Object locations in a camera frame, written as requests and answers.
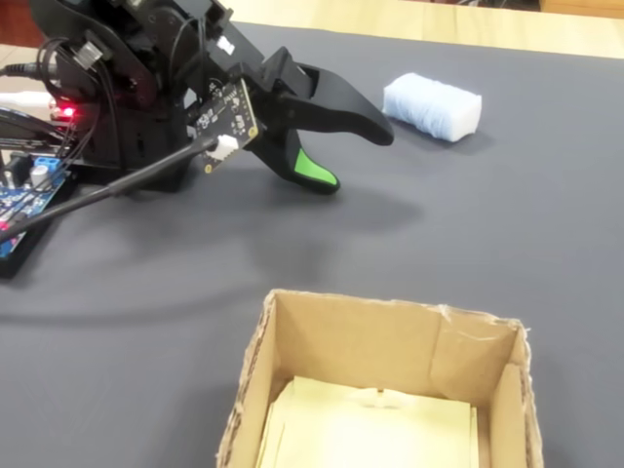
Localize black camera circuit board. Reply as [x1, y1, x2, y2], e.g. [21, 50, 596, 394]
[194, 77, 267, 175]

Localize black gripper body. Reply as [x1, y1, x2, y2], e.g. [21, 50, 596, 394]
[203, 2, 299, 97]

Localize open cardboard box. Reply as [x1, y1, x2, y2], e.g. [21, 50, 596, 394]
[216, 288, 545, 468]

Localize light blue yarn block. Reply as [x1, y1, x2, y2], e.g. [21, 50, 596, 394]
[382, 72, 484, 144]

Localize blue controller circuit board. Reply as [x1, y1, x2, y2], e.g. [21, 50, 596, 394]
[0, 154, 68, 260]

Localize thin black servo wires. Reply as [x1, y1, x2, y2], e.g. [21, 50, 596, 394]
[36, 37, 123, 162]

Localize thick black camera cable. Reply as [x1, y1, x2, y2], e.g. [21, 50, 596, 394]
[0, 136, 219, 243]

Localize black plug cable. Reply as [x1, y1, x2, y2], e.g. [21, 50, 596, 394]
[0, 61, 56, 80]

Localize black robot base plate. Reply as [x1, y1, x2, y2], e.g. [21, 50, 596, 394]
[0, 163, 82, 280]

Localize pale yellow paper stack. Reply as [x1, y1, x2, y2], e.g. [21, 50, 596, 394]
[255, 374, 482, 468]

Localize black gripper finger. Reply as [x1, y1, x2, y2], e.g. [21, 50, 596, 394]
[277, 62, 395, 147]
[250, 92, 341, 195]

